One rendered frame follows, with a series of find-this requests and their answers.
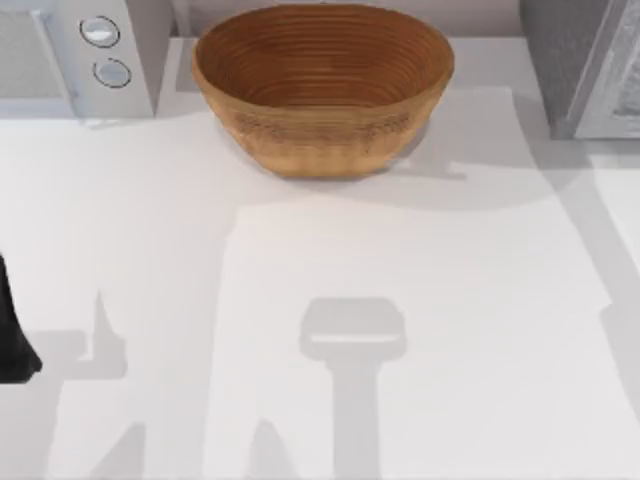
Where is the brown woven basket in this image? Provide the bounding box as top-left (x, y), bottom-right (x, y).
top-left (191, 3), bottom-right (456, 180)

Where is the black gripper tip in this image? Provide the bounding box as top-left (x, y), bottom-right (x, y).
top-left (0, 253), bottom-right (44, 385)

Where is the round microwave knob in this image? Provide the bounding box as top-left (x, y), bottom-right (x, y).
top-left (92, 56), bottom-right (133, 89)
top-left (79, 15), bottom-right (122, 48)

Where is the pale microwave oven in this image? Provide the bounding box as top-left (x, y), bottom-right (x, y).
top-left (0, 0), bottom-right (174, 121)

